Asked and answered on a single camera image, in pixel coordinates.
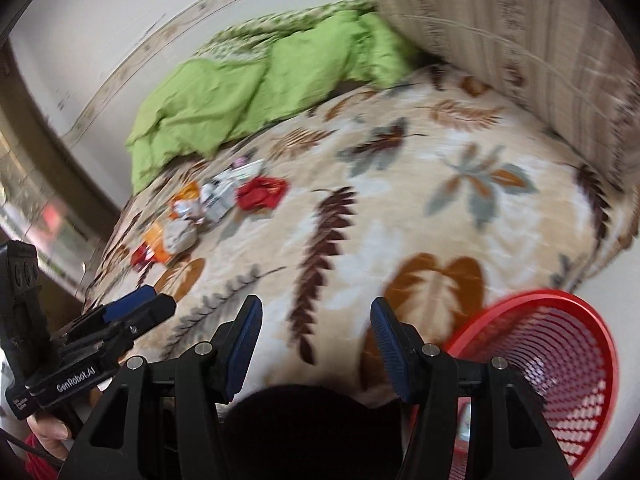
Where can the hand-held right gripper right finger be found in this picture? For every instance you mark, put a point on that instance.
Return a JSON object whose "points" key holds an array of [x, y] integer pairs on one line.
{"points": [[386, 352]]}

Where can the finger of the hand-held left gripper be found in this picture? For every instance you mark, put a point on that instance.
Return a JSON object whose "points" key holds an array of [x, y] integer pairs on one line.
{"points": [[150, 312], [131, 301]]}

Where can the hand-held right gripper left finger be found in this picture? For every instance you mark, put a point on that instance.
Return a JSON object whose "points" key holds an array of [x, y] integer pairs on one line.
{"points": [[244, 347]]}

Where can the red and white carton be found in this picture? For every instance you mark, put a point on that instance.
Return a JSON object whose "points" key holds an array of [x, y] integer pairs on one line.
{"points": [[261, 194]]}

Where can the red plastic mesh basket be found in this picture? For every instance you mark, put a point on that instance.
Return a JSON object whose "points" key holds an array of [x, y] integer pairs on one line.
{"points": [[555, 360]]}

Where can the person's left forearm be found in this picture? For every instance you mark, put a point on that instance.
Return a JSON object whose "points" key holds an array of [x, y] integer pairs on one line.
{"points": [[37, 462]]}

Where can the person's left hand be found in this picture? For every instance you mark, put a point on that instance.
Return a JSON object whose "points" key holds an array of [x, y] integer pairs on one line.
{"points": [[49, 430]]}

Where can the small red wrapper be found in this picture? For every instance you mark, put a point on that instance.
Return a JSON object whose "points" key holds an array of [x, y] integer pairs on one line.
{"points": [[142, 256]]}

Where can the orange snack packet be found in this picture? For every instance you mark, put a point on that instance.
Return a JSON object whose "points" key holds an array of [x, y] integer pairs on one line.
{"points": [[156, 240]]}

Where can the crumpled white paper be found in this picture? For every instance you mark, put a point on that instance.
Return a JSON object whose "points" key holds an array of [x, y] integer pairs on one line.
{"points": [[180, 235]]}

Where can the orange and silver wrapper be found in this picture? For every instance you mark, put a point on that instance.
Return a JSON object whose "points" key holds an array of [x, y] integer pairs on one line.
{"points": [[184, 200]]}

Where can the door with patterned glass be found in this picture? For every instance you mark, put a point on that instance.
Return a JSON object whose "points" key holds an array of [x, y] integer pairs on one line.
{"points": [[30, 200]]}

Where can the dark blue and white box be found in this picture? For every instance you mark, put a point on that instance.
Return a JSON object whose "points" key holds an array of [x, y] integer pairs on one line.
{"points": [[220, 202]]}

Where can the leaf printed blanket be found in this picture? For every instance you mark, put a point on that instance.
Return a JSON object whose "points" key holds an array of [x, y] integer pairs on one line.
{"points": [[400, 210]]}

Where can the long white box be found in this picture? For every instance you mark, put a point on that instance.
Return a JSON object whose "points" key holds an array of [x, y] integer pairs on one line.
{"points": [[241, 172]]}

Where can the small pink wrapper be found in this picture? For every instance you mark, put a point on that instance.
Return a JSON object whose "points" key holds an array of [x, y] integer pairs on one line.
{"points": [[240, 161]]}

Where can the green quilt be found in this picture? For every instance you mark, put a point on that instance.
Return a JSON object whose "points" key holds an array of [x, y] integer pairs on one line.
{"points": [[225, 85]]}

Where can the striped beige headboard cushion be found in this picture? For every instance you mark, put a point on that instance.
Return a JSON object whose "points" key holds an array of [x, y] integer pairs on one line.
{"points": [[525, 35]]}

